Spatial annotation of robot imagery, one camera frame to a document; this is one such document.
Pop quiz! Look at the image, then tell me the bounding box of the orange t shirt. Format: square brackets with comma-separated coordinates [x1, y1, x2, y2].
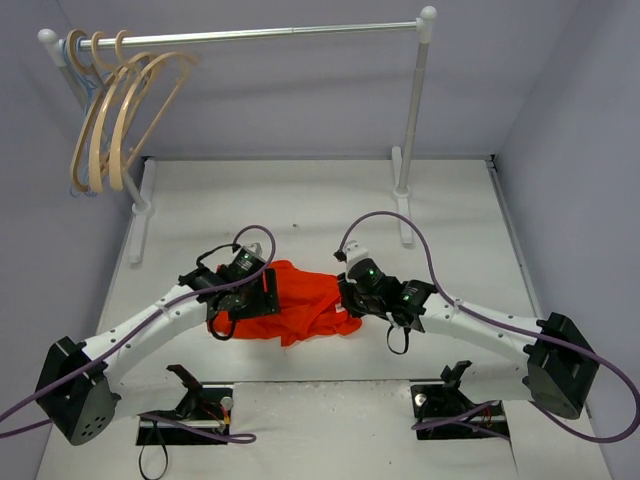
[207, 260, 362, 348]

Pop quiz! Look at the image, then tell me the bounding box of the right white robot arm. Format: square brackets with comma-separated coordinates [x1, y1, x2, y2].
[337, 258, 598, 420]

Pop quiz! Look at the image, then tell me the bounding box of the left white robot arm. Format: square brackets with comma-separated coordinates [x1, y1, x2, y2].
[36, 243, 278, 446]

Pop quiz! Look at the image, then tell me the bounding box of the left wooden hanger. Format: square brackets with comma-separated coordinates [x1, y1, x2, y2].
[62, 29, 157, 196]

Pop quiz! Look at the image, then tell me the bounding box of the wooden hanger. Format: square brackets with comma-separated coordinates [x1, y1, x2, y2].
[90, 31, 180, 193]
[108, 30, 198, 190]
[62, 29, 157, 196]

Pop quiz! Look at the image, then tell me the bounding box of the middle wooden hanger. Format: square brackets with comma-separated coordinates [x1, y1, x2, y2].
[90, 31, 180, 193]

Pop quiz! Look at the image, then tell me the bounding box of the right wooden hanger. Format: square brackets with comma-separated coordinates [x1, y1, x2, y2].
[108, 30, 198, 190]

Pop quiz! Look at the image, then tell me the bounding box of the silver white clothes rack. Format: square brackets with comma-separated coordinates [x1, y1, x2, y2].
[37, 6, 438, 265]

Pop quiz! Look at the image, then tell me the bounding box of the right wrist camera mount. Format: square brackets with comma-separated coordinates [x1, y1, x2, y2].
[333, 240, 369, 275]

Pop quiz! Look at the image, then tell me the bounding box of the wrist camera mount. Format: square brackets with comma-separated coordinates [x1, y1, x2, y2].
[242, 242, 263, 258]
[333, 240, 369, 275]

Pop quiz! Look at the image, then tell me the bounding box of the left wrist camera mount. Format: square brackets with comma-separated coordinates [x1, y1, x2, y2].
[242, 242, 263, 258]

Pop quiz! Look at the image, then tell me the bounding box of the left black loop cable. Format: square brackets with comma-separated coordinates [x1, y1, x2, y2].
[195, 243, 241, 342]

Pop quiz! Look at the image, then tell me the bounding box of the black loop cable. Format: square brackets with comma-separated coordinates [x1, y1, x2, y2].
[195, 243, 241, 342]
[386, 319, 411, 357]

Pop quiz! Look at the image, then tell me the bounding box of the right black loop cable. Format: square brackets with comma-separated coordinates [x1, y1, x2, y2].
[386, 319, 411, 357]

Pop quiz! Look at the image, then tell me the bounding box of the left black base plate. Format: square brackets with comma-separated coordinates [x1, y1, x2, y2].
[136, 384, 233, 446]

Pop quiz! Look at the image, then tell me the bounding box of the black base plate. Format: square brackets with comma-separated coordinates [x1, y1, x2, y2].
[410, 383, 510, 441]
[136, 384, 233, 446]

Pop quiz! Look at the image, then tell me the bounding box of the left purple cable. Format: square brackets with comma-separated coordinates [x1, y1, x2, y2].
[0, 225, 277, 444]

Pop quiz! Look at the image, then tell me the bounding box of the purple cable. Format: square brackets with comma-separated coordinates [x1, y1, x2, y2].
[0, 225, 277, 444]
[339, 210, 640, 444]

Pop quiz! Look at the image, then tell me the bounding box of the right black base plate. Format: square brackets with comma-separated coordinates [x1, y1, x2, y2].
[410, 383, 510, 441]

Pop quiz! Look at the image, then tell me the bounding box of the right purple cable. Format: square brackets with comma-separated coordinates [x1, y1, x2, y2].
[339, 210, 640, 444]

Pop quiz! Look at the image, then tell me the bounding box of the blue wire hanger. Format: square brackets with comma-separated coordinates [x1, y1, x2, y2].
[59, 29, 109, 198]

